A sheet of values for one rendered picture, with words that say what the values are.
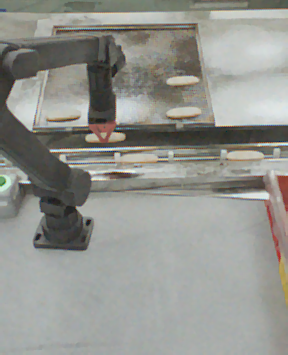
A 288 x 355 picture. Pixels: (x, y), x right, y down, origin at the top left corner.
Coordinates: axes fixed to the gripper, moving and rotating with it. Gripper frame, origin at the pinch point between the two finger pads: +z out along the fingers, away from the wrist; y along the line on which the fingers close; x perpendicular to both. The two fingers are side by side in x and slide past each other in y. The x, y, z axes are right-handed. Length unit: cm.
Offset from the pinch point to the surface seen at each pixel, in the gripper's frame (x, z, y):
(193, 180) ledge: -21.9, 7.9, -9.1
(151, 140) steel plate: -12.1, 11.0, 12.3
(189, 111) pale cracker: -23.0, 2.4, 13.9
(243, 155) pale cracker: -35.9, 7.0, -0.9
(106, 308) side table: -1.9, 10.8, -41.7
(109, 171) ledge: -1.1, 6.7, -6.0
